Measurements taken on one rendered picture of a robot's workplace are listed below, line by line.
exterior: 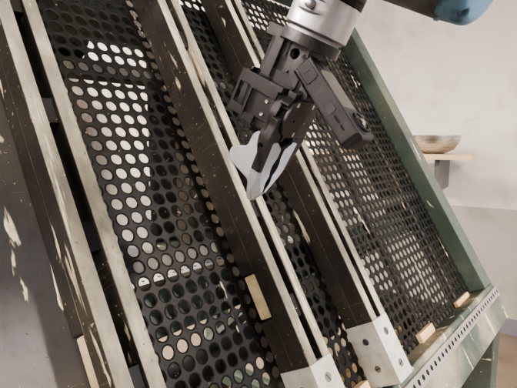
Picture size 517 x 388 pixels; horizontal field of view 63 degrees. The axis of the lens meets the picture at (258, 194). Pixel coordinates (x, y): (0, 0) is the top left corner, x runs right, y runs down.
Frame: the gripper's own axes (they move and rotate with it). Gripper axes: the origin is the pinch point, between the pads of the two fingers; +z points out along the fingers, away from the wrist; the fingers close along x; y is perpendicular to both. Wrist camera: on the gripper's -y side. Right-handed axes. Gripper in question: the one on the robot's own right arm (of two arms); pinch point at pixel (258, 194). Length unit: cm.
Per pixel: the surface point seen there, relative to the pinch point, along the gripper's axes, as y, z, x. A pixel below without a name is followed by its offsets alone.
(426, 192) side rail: -7, 10, -109
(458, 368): -39, 34, -62
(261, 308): -3.1, 23.3, -13.8
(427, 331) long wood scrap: -29, 32, -64
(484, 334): -43, 32, -86
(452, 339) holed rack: -35, 30, -65
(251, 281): 0.7, 20.4, -14.1
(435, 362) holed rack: -34, 31, -52
